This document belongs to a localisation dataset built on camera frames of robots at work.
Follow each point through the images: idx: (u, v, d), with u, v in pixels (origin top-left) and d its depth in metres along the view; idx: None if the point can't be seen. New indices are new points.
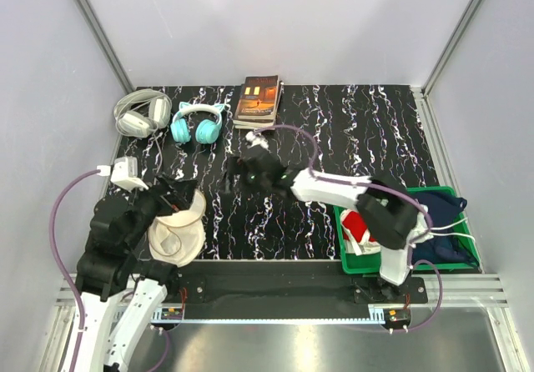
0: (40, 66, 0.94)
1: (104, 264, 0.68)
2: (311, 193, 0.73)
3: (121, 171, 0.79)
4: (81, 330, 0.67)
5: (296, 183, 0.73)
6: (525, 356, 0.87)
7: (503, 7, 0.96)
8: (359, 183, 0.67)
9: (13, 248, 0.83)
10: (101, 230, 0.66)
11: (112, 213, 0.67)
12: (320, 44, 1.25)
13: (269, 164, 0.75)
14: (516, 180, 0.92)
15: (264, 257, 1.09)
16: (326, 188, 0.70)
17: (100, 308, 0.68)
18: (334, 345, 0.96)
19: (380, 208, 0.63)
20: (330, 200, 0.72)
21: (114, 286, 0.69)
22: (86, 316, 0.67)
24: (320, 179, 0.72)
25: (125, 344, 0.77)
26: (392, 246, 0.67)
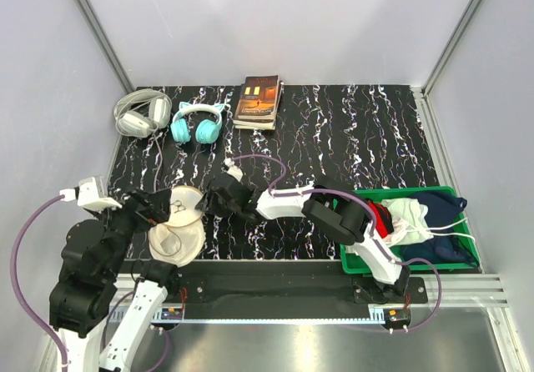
0: (40, 66, 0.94)
1: (81, 295, 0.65)
2: (272, 208, 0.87)
3: (89, 192, 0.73)
4: (65, 364, 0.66)
5: (260, 204, 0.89)
6: (525, 356, 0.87)
7: (503, 7, 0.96)
8: (304, 192, 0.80)
9: (13, 248, 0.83)
10: (75, 261, 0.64)
11: (84, 243, 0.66)
12: (321, 44, 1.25)
13: (236, 191, 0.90)
14: (516, 179, 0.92)
15: (264, 257, 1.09)
16: (283, 202, 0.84)
17: (80, 343, 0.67)
18: (334, 345, 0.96)
19: (323, 209, 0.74)
20: (288, 209, 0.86)
21: (92, 317, 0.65)
22: (68, 351, 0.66)
24: (276, 196, 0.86)
25: (125, 349, 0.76)
26: (350, 243, 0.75)
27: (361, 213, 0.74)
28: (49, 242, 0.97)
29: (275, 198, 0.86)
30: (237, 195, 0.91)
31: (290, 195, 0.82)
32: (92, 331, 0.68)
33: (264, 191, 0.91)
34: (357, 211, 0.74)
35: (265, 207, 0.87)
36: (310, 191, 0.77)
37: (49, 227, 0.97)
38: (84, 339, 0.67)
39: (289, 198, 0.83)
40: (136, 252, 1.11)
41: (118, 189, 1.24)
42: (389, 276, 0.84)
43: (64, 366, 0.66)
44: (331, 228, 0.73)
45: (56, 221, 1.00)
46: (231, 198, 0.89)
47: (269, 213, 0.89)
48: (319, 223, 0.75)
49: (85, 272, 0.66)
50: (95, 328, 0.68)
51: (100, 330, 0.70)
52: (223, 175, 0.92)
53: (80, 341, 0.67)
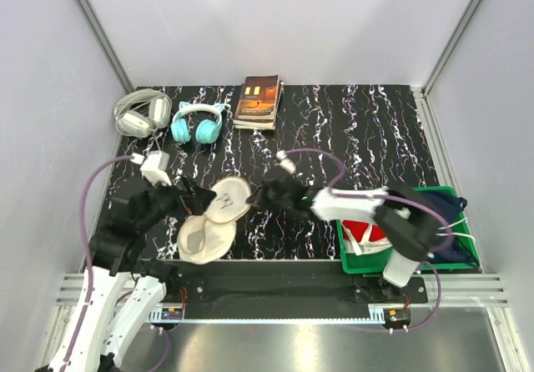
0: (40, 67, 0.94)
1: (117, 240, 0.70)
2: (330, 210, 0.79)
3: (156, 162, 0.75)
4: (86, 303, 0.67)
5: (317, 202, 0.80)
6: (525, 356, 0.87)
7: (503, 6, 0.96)
8: (375, 195, 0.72)
9: (12, 249, 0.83)
10: (121, 206, 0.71)
11: (132, 191, 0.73)
12: (321, 43, 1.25)
13: (290, 185, 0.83)
14: (516, 179, 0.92)
15: (264, 257, 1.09)
16: (344, 204, 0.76)
17: (108, 283, 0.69)
18: (333, 345, 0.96)
19: (397, 218, 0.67)
20: (349, 215, 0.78)
21: (124, 263, 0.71)
22: (93, 290, 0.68)
24: (339, 197, 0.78)
25: (122, 334, 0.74)
26: (418, 258, 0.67)
27: (436, 228, 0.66)
28: (49, 242, 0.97)
29: (320, 192, 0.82)
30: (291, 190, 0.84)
31: (357, 198, 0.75)
32: (121, 274, 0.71)
33: (320, 189, 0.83)
34: (432, 225, 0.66)
35: (322, 207, 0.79)
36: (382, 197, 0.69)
37: (48, 227, 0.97)
38: (113, 278, 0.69)
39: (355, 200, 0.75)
40: None
41: None
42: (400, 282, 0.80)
43: (84, 304, 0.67)
44: (401, 238, 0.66)
45: (56, 221, 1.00)
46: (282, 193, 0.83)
47: (326, 214, 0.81)
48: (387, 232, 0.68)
49: (125, 217, 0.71)
50: (123, 274, 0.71)
51: (124, 282, 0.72)
52: (276, 167, 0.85)
53: (110, 281, 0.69)
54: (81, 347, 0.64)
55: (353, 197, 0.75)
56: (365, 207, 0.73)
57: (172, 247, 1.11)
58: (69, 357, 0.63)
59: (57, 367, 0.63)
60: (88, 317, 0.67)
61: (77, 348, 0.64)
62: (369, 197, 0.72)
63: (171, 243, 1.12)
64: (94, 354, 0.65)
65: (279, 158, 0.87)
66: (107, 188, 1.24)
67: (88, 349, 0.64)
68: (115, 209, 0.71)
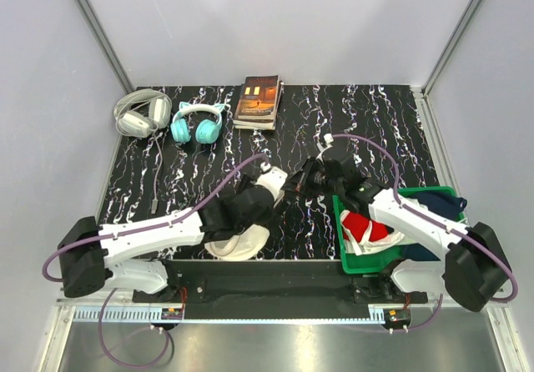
0: (40, 67, 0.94)
1: (220, 216, 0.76)
2: (390, 217, 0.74)
3: (279, 181, 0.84)
4: (169, 222, 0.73)
5: (375, 202, 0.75)
6: (525, 357, 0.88)
7: (503, 7, 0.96)
8: (454, 230, 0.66)
9: (13, 249, 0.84)
10: (247, 203, 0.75)
11: (259, 196, 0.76)
12: (320, 43, 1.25)
13: (350, 171, 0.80)
14: (516, 180, 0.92)
15: (264, 257, 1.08)
16: (409, 218, 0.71)
17: (192, 229, 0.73)
18: (332, 345, 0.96)
19: (471, 267, 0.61)
20: (408, 232, 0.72)
21: (207, 236, 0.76)
22: (180, 221, 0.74)
24: (405, 208, 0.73)
25: (125, 273, 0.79)
26: (471, 306, 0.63)
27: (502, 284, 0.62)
28: (49, 242, 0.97)
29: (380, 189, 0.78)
30: (348, 177, 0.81)
31: (433, 223, 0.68)
32: (200, 238, 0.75)
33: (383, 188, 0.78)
34: (499, 280, 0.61)
35: (384, 208, 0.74)
36: (461, 235, 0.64)
37: (49, 227, 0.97)
38: (198, 233, 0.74)
39: (427, 222, 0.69)
40: None
41: (118, 189, 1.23)
42: (402, 284, 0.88)
43: (167, 222, 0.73)
44: (465, 287, 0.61)
45: (55, 222, 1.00)
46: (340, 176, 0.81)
47: (380, 218, 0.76)
48: (450, 273, 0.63)
49: (239, 209, 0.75)
50: (202, 239, 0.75)
51: (193, 243, 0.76)
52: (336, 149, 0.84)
53: (194, 230, 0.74)
54: (130, 240, 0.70)
55: (429, 219, 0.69)
56: (437, 236, 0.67)
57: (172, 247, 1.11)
58: (119, 236, 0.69)
59: (106, 231, 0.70)
60: (157, 230, 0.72)
61: (128, 237, 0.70)
62: (447, 228, 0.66)
63: None
64: (125, 254, 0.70)
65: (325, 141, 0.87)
66: (107, 188, 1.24)
67: (133, 247, 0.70)
68: (239, 203, 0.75)
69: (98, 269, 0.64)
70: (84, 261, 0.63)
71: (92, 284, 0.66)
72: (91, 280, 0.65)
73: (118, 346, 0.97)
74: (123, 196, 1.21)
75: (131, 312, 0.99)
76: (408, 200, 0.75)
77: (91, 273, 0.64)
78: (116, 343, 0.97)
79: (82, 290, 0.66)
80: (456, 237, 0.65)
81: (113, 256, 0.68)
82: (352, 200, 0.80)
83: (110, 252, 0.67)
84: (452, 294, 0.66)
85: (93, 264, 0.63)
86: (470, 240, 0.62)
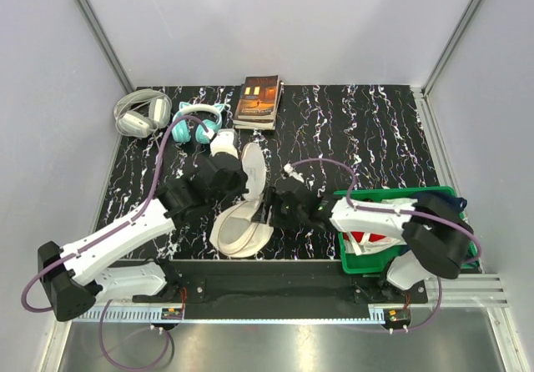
0: (41, 68, 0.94)
1: (189, 195, 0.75)
2: (352, 222, 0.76)
3: (227, 139, 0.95)
4: (130, 220, 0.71)
5: (335, 214, 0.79)
6: (524, 356, 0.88)
7: (503, 7, 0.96)
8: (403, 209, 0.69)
9: (13, 250, 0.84)
10: (210, 174, 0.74)
11: (224, 163, 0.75)
12: (320, 44, 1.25)
13: (304, 196, 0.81)
14: (516, 180, 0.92)
15: (264, 257, 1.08)
16: (366, 216, 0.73)
17: (157, 219, 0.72)
18: (333, 345, 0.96)
19: (429, 237, 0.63)
20: (372, 229, 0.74)
21: (178, 218, 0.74)
22: (142, 215, 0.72)
24: (360, 208, 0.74)
25: (118, 283, 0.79)
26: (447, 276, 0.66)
27: (461, 241, 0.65)
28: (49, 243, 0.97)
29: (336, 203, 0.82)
30: (305, 201, 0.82)
31: (383, 211, 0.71)
32: (171, 223, 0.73)
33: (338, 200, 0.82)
34: (464, 243, 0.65)
35: (343, 218, 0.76)
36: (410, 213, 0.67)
37: (48, 228, 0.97)
38: (164, 219, 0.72)
39: (379, 213, 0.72)
40: (136, 252, 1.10)
41: (118, 189, 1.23)
42: (400, 284, 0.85)
43: (128, 221, 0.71)
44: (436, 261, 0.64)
45: (55, 222, 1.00)
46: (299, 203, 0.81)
47: (344, 226, 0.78)
48: (420, 253, 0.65)
49: (206, 183, 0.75)
50: (173, 223, 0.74)
51: (168, 231, 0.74)
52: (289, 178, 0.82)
53: (159, 219, 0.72)
54: (95, 252, 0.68)
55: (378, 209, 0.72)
56: (393, 222, 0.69)
57: (172, 247, 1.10)
58: (82, 252, 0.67)
59: (67, 252, 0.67)
60: (118, 233, 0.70)
61: (91, 250, 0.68)
62: (397, 211, 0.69)
63: (171, 243, 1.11)
64: (98, 266, 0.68)
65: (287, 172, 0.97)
66: (107, 188, 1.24)
67: (99, 258, 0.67)
68: (204, 176, 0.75)
69: (73, 290, 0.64)
70: (55, 286, 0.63)
71: (80, 302, 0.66)
72: (75, 300, 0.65)
73: (118, 346, 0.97)
74: (123, 196, 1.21)
75: (131, 312, 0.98)
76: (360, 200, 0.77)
77: (68, 294, 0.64)
78: (116, 343, 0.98)
79: (73, 311, 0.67)
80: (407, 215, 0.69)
81: (82, 273, 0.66)
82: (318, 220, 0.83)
83: (77, 270, 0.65)
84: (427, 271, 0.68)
85: (63, 289, 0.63)
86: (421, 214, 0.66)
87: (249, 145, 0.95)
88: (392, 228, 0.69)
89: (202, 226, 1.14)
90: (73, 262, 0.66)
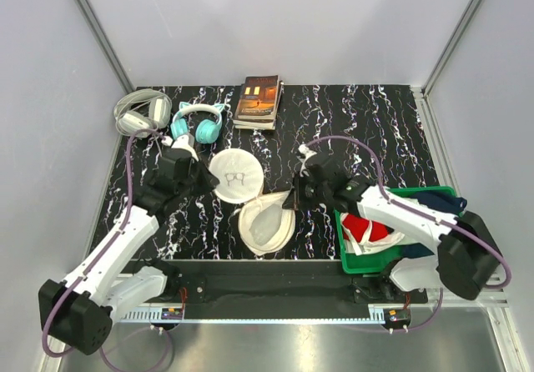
0: (41, 68, 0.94)
1: (159, 193, 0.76)
2: (380, 214, 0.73)
3: (183, 142, 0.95)
4: (118, 229, 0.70)
5: (364, 199, 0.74)
6: (524, 356, 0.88)
7: (502, 7, 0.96)
8: (443, 221, 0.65)
9: (13, 250, 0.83)
10: (169, 166, 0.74)
11: (176, 154, 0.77)
12: (320, 44, 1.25)
13: (331, 173, 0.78)
14: (516, 181, 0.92)
15: (264, 257, 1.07)
16: (398, 213, 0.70)
17: (143, 220, 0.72)
18: (333, 345, 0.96)
19: (464, 253, 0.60)
20: (400, 227, 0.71)
21: (160, 215, 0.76)
22: (128, 223, 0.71)
24: (394, 203, 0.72)
25: (123, 297, 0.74)
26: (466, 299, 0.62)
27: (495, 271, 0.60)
28: (48, 242, 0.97)
29: (367, 186, 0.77)
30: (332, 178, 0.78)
31: (422, 215, 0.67)
32: (155, 219, 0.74)
33: (369, 184, 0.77)
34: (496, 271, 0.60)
35: (371, 207, 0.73)
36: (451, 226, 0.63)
37: (48, 227, 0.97)
38: (149, 218, 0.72)
39: (416, 215, 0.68)
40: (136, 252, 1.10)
41: (118, 189, 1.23)
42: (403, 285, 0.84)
43: (118, 231, 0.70)
44: (458, 278, 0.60)
45: (55, 221, 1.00)
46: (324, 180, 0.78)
47: (369, 215, 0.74)
48: (443, 264, 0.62)
49: (169, 178, 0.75)
50: (157, 221, 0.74)
51: (153, 231, 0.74)
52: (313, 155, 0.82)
53: (144, 219, 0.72)
54: (101, 268, 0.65)
55: (416, 213, 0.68)
56: (427, 228, 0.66)
57: (172, 247, 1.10)
58: (88, 273, 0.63)
59: (71, 280, 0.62)
60: (115, 245, 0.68)
61: (95, 268, 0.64)
62: (436, 220, 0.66)
63: (171, 243, 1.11)
64: (107, 281, 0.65)
65: (303, 153, 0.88)
66: (107, 188, 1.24)
67: (107, 273, 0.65)
68: (165, 171, 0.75)
69: (93, 311, 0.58)
70: (74, 314, 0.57)
71: (101, 326, 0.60)
72: (97, 324, 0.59)
73: (118, 346, 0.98)
74: (123, 196, 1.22)
75: (132, 312, 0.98)
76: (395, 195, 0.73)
77: (93, 317, 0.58)
78: (115, 343, 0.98)
79: (96, 340, 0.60)
80: (446, 227, 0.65)
81: (96, 291, 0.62)
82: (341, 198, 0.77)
83: (92, 289, 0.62)
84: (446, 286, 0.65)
85: (85, 309, 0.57)
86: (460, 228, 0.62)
87: (253, 161, 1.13)
88: (425, 233, 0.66)
89: (201, 226, 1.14)
90: (83, 285, 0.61)
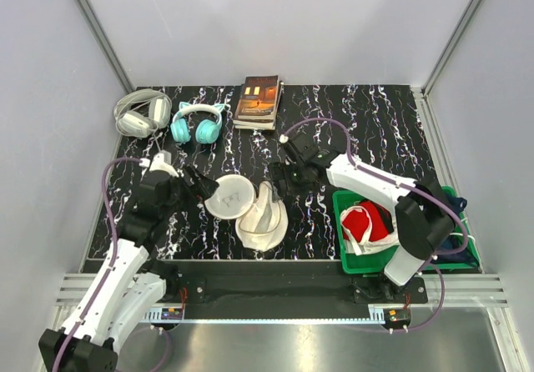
0: (41, 68, 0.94)
1: (143, 221, 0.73)
2: (345, 179, 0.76)
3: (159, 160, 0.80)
4: (109, 267, 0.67)
5: (332, 167, 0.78)
6: (525, 357, 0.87)
7: (503, 7, 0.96)
8: (403, 184, 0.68)
9: (12, 250, 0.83)
10: (149, 193, 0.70)
11: (155, 178, 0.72)
12: (320, 44, 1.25)
13: (304, 147, 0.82)
14: (516, 181, 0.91)
15: (264, 257, 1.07)
16: (364, 178, 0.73)
17: (131, 253, 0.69)
18: (333, 345, 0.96)
19: (420, 214, 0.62)
20: (365, 192, 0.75)
21: (148, 243, 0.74)
22: (117, 258, 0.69)
24: (360, 168, 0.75)
25: (123, 322, 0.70)
26: (420, 257, 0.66)
27: (447, 231, 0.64)
28: (48, 242, 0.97)
29: (337, 155, 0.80)
30: (305, 151, 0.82)
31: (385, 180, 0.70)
32: (144, 250, 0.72)
33: (339, 154, 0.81)
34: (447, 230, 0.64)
35: (338, 173, 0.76)
36: (410, 188, 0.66)
37: (48, 227, 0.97)
38: (138, 249, 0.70)
39: (380, 179, 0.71)
40: None
41: (118, 189, 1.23)
42: (398, 279, 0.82)
43: (108, 268, 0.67)
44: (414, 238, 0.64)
45: (54, 221, 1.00)
46: (297, 153, 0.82)
47: (338, 180, 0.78)
48: (400, 225, 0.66)
49: (152, 204, 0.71)
50: (147, 250, 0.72)
51: (144, 259, 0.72)
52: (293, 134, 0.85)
53: (133, 252, 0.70)
54: (97, 309, 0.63)
55: (380, 177, 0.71)
56: (389, 193, 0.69)
57: (172, 247, 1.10)
58: (84, 316, 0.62)
59: (69, 326, 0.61)
60: (108, 283, 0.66)
61: (93, 309, 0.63)
62: (396, 184, 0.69)
63: (171, 243, 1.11)
64: (105, 319, 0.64)
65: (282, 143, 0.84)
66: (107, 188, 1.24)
67: (103, 312, 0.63)
68: (146, 198, 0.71)
69: (96, 352, 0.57)
70: (78, 359, 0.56)
71: (107, 362, 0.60)
72: (102, 362, 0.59)
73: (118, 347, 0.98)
74: (123, 196, 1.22)
75: None
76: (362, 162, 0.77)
77: (96, 356, 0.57)
78: None
79: None
80: (405, 189, 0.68)
81: (97, 333, 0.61)
82: (312, 167, 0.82)
83: (92, 332, 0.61)
84: (404, 246, 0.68)
85: (88, 352, 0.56)
86: (417, 191, 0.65)
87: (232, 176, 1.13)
88: (387, 197, 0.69)
89: (201, 226, 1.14)
90: (81, 329, 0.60)
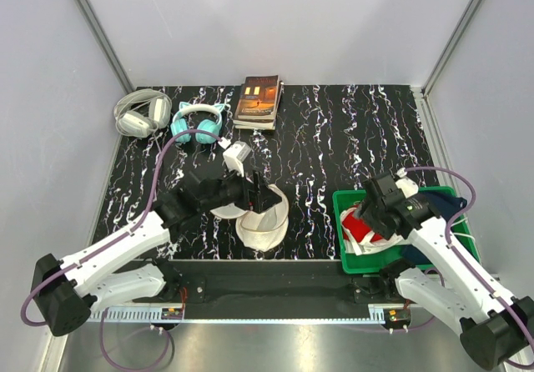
0: (40, 68, 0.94)
1: (181, 206, 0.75)
2: (429, 250, 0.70)
3: (236, 150, 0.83)
4: (129, 231, 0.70)
5: (423, 229, 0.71)
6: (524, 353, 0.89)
7: (503, 7, 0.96)
8: (501, 298, 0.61)
9: (12, 250, 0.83)
10: (193, 183, 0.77)
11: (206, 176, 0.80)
12: (320, 44, 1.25)
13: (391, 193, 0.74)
14: (517, 180, 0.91)
15: (264, 257, 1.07)
16: (452, 262, 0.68)
17: (156, 228, 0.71)
18: (333, 345, 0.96)
19: (504, 340, 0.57)
20: (445, 270, 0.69)
21: (175, 229, 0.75)
22: (140, 225, 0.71)
24: (452, 249, 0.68)
25: (112, 291, 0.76)
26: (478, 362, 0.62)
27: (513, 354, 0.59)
28: (48, 242, 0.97)
29: (429, 213, 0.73)
30: (390, 197, 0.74)
31: (481, 282, 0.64)
32: (168, 233, 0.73)
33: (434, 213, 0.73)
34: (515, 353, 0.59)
35: (426, 241, 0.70)
36: (506, 307, 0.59)
37: (48, 227, 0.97)
38: (162, 230, 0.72)
39: (474, 278, 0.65)
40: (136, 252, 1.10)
41: (118, 189, 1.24)
42: (403, 289, 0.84)
43: (127, 230, 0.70)
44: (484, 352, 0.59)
45: (55, 221, 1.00)
46: (379, 194, 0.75)
47: (417, 244, 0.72)
48: (474, 334, 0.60)
49: (193, 193, 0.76)
50: (169, 235, 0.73)
51: (163, 241, 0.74)
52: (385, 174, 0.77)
53: (158, 230, 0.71)
54: (96, 263, 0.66)
55: (476, 275, 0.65)
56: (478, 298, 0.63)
57: (172, 247, 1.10)
58: (83, 262, 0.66)
59: (68, 263, 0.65)
60: (118, 243, 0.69)
61: (93, 260, 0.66)
62: (493, 294, 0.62)
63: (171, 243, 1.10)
64: (98, 275, 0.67)
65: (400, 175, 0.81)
66: (107, 188, 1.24)
67: (100, 268, 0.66)
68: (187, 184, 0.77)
69: (70, 302, 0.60)
70: (55, 298, 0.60)
71: (76, 315, 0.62)
72: (73, 314, 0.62)
73: (118, 346, 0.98)
74: (123, 196, 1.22)
75: (131, 312, 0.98)
76: (458, 243, 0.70)
77: (68, 305, 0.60)
78: (115, 343, 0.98)
79: (67, 326, 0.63)
80: (500, 304, 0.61)
81: (83, 283, 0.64)
82: (394, 214, 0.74)
83: (79, 280, 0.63)
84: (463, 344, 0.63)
85: (63, 299, 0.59)
86: (512, 314, 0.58)
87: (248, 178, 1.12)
88: (475, 300, 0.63)
89: (201, 226, 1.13)
90: (73, 272, 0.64)
